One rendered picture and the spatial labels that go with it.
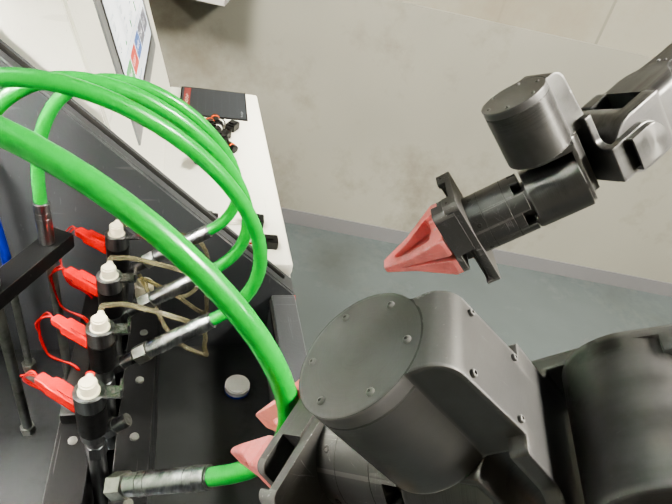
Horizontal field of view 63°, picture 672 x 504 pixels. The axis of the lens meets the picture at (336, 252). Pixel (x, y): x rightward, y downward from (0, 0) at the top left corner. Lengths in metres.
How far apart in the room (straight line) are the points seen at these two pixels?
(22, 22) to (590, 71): 2.15
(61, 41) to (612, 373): 0.66
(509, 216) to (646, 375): 0.30
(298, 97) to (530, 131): 1.99
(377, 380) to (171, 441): 0.69
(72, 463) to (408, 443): 0.52
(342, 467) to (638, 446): 0.14
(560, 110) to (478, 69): 1.90
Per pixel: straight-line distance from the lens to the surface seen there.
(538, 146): 0.50
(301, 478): 0.30
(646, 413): 0.23
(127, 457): 0.68
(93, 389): 0.55
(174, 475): 0.45
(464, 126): 2.49
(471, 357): 0.20
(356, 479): 0.29
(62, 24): 0.74
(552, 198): 0.52
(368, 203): 2.65
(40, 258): 0.73
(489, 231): 0.52
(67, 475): 0.68
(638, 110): 0.56
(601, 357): 0.25
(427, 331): 0.20
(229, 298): 0.29
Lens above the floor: 1.56
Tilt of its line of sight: 37 degrees down
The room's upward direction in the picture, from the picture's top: 13 degrees clockwise
